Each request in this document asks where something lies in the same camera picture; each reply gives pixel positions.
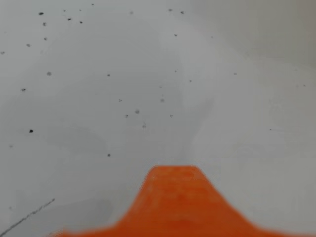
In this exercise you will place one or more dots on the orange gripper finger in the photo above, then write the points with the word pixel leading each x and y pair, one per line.
pixel 177 207

